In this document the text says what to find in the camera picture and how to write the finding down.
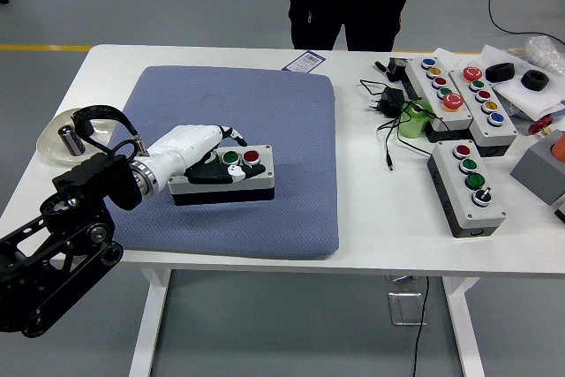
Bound grey block box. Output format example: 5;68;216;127
510;128;565;207

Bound black adapter cord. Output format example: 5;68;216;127
359;79;448;171

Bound grey four-button selector box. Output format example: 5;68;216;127
426;139;508;239

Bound white paper sheet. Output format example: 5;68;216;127
432;44;565;122

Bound purple and white label card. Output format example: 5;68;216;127
281;49;327;73

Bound black cable under table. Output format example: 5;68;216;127
408;277;432;377

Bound grey three-button control box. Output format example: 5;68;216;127
167;144;276;207

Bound blue-grey padded mat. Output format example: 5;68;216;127
115;65;341;260

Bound clear plastic dish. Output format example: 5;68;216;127
36;107;129;169

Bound grey five-button box, narrow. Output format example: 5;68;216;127
404;57;474;143

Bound silver metal cylinder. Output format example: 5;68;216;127
58;125;87;156

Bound black power adapter plug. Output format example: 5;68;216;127
365;87;406;118

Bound red valve knob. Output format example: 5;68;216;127
529;115;555;136

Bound green tape roll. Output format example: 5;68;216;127
398;100;436;139

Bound clear plastic bag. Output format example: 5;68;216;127
507;35;565;72

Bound grey five-button box, wide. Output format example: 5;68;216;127
448;63;519;157

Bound small black device box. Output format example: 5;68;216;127
374;57;411;82

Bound white table leg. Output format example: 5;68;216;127
127;268;173;377
442;277;486;377

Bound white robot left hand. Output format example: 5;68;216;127
147;124;267;196

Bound metal floor outlet plate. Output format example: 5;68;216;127
387;290;428;328

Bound black foam ring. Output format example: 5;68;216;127
520;70;551;93
485;61;516;83

